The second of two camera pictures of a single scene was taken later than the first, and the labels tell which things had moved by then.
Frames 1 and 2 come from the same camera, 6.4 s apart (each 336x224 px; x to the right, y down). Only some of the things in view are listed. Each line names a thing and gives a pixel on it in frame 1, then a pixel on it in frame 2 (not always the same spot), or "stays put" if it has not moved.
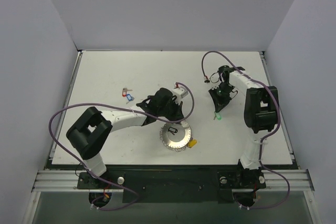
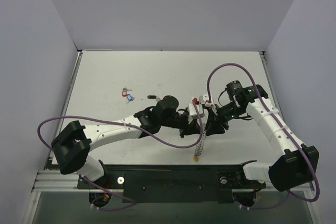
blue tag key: (129, 98) stays put
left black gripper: (151, 102) → (185, 128)
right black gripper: (219, 98) → (217, 123)
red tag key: (125, 89) stays put
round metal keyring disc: (179, 141) → (199, 147)
